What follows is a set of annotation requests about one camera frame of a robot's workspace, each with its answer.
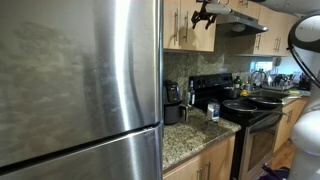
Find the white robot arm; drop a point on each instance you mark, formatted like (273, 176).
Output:
(305, 134)

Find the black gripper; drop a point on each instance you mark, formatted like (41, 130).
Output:
(203, 14)

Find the dish rack with dishes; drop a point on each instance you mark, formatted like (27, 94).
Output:
(278, 82)

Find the stainless range hood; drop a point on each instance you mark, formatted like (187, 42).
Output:
(241, 21)

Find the black air fryer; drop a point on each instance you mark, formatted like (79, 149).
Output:
(174, 109)

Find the far black frying pan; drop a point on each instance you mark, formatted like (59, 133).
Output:
(264, 102)

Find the black knife block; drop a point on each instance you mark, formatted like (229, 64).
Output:
(304, 82)

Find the clear glass bottle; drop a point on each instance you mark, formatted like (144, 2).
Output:
(191, 94)

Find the lower wooden counter cabinet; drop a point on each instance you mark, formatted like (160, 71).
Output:
(213, 163)

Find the stainless steel refrigerator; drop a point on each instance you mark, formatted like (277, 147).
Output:
(81, 89)

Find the black frying pan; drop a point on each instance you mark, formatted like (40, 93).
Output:
(264, 102)
(244, 108)

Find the black electric stove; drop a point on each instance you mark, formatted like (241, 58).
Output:
(254, 142)

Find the cabinet door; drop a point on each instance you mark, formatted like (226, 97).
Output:
(171, 24)
(198, 38)

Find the far upper wooden cabinets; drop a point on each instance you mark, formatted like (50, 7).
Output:
(270, 43)

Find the kitchen sink faucet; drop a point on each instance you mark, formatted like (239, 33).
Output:
(258, 78)

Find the green dish soap bottle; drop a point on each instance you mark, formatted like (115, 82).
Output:
(237, 82)

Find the near black frying pan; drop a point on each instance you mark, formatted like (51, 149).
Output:
(244, 108)

